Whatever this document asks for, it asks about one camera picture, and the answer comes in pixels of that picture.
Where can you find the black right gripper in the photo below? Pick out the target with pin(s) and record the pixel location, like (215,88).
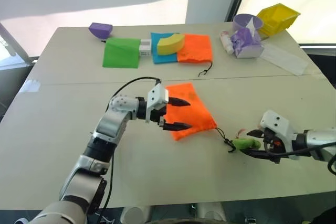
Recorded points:
(271,142)

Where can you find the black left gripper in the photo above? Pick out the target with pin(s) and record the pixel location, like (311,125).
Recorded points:
(158,115)

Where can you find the green fuzzy hair scrunchie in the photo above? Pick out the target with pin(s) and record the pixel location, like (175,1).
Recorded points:
(244,143)

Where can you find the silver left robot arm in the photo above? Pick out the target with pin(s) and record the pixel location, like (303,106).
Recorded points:
(113,124)

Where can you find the blue cloth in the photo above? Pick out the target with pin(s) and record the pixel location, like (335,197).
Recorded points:
(164,58)

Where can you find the green cloth pouch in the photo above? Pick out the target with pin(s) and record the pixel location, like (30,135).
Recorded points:
(120,53)

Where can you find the yellow curved foam block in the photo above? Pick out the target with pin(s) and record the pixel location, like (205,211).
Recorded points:
(170,44)

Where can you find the small white box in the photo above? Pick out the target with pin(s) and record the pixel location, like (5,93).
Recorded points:
(145,48)

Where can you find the white rounded shape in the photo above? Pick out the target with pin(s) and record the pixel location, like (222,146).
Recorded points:
(211,212)
(135,214)

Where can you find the white and pink bottle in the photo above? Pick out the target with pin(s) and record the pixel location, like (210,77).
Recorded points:
(226,41)

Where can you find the white mask packet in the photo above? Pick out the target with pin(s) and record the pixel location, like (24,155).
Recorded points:
(286,60)

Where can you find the purple and white tissue pack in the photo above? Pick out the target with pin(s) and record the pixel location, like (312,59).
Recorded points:
(249,51)

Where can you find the purple plastic bowl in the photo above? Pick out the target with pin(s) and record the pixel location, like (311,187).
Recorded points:
(241,20)

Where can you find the purple foam block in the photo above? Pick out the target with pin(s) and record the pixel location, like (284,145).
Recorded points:
(99,30)

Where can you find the white tissue sheet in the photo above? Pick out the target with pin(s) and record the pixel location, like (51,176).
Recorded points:
(251,26)

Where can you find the yellow plastic bin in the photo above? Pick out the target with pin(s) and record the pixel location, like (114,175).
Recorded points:
(278,15)

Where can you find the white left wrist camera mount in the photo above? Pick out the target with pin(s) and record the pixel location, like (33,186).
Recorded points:
(156,95)

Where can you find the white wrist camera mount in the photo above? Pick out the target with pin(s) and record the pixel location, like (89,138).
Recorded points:
(275,121)
(156,95)

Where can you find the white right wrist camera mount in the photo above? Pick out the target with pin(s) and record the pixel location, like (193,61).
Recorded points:
(275,121)

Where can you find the grey window frame bar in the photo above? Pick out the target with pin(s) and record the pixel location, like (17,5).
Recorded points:
(13,40)

